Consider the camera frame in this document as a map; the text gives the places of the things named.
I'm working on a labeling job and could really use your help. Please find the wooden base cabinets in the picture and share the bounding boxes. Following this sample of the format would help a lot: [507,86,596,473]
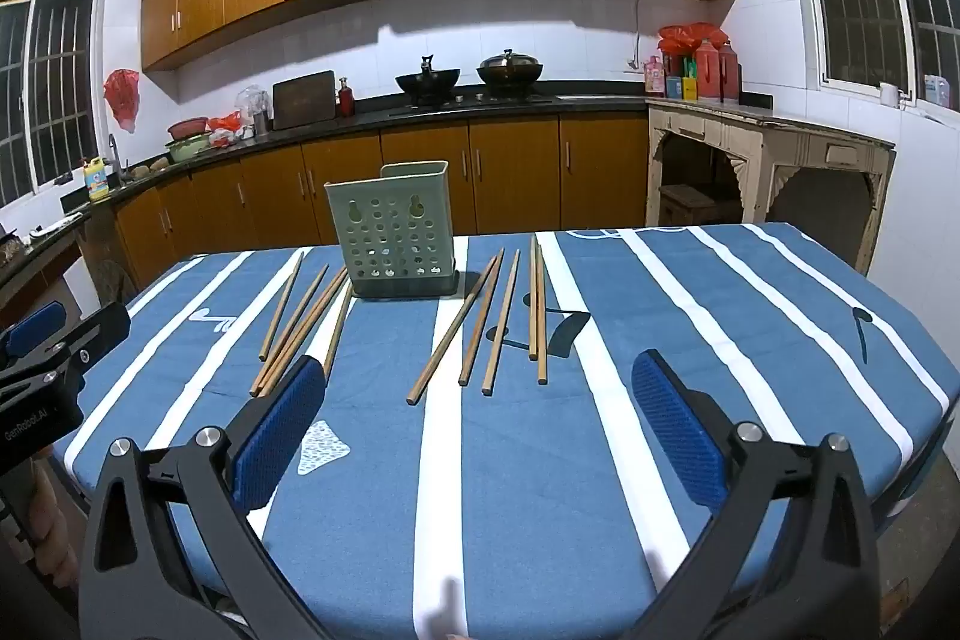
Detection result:
[75,111,650,292]

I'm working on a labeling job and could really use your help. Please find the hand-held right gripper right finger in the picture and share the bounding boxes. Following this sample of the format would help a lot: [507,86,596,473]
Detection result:
[630,349,882,640]

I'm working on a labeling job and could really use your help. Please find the cream wooden side table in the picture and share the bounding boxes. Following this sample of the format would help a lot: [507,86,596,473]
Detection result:
[646,96,897,277]

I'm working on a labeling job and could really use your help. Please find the person's left hand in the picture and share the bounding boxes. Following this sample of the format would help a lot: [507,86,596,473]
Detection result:
[30,452,83,585]

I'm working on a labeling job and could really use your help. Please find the wooden stool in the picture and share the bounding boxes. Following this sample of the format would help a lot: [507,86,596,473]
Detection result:
[658,182,740,229]

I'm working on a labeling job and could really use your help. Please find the white cloth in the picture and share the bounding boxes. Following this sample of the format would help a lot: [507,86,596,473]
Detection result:
[34,212,91,240]

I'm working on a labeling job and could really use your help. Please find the black gas stove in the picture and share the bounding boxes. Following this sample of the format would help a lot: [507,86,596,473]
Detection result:
[390,91,560,112]

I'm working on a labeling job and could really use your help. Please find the yellow detergent bottle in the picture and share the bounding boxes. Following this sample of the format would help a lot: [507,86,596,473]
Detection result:
[81,155,112,202]

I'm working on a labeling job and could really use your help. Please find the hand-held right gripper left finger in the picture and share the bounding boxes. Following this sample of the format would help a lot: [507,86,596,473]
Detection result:
[79,351,331,640]

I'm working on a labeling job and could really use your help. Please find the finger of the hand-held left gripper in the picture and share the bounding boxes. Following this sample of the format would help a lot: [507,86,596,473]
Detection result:
[46,301,132,386]
[0,301,68,357]

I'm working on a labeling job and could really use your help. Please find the wooden chopstick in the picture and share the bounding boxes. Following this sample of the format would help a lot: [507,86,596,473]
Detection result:
[261,269,353,398]
[259,250,306,362]
[250,265,331,397]
[482,248,521,397]
[529,235,539,362]
[458,247,506,386]
[322,284,355,382]
[255,267,349,398]
[536,244,548,385]

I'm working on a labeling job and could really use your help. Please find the black wok with lid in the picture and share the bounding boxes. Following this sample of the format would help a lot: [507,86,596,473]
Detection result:
[476,49,542,90]

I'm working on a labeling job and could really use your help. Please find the green perforated utensil holder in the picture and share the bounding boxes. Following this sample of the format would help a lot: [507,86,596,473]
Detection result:
[324,160,460,300]

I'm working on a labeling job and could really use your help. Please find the black kitchen countertop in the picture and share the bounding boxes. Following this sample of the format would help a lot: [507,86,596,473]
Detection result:
[0,80,775,292]

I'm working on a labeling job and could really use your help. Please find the clear plastic bag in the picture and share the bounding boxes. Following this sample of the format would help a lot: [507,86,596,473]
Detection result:
[235,85,272,124]

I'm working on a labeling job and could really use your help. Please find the group of wooden chopsticks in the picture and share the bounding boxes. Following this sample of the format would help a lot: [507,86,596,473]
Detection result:
[407,255,500,406]

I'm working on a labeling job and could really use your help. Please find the dark wooden cutting board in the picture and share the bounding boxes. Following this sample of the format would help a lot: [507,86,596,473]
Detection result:
[271,70,337,131]

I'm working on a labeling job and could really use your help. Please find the blue white striped tablecloth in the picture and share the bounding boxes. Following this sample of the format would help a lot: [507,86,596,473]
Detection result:
[64,222,950,640]

